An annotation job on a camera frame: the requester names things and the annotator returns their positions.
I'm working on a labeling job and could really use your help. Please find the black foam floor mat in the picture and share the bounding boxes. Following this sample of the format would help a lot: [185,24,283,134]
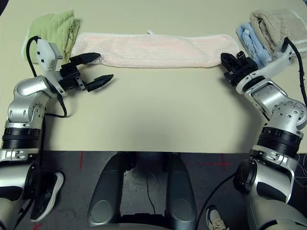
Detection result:
[0,0,9,17]

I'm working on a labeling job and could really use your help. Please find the light blue folded towel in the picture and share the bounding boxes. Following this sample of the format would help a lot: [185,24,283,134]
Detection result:
[236,23,273,68]

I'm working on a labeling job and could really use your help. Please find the grey white bystander sneaker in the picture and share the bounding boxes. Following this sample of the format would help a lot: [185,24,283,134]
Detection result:
[205,206,230,230]

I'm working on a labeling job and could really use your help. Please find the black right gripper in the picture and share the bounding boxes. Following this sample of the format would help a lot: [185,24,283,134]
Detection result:
[220,51,259,86]

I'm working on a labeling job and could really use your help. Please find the robot pelvis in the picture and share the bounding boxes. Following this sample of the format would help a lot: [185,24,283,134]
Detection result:
[83,212,173,230]

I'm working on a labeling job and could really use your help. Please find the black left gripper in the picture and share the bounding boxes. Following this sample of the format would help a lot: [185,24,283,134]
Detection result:
[57,52,115,93]

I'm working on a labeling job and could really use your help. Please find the pink towel with swan embroidery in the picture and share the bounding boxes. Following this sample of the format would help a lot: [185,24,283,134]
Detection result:
[71,28,238,69]

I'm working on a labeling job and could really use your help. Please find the grey robot leg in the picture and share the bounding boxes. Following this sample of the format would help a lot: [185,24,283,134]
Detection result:
[87,152,135,227]
[163,152,197,228]

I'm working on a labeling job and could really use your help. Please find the black bystander shoe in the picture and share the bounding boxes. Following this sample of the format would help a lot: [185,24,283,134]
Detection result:
[30,171,64,222]

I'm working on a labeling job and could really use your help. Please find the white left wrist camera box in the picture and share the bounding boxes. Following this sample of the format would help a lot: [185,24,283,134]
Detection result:
[35,38,68,98]

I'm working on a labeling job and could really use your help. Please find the beige folded towel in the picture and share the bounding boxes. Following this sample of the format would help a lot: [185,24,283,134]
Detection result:
[249,9,307,57]

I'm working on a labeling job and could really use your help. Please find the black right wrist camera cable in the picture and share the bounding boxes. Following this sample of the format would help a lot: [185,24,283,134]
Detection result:
[195,37,307,230]

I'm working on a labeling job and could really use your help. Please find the green folded towel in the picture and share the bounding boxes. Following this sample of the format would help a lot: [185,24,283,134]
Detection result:
[21,9,81,63]

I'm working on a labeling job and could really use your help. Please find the grey robot right leg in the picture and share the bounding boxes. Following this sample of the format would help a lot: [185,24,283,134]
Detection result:
[163,152,197,228]

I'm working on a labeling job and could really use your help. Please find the grey robot left leg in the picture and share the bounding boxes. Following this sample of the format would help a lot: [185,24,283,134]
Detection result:
[87,152,135,227]

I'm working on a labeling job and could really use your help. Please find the thin black floor cable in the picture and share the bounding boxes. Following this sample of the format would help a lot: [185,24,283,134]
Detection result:
[146,172,158,215]

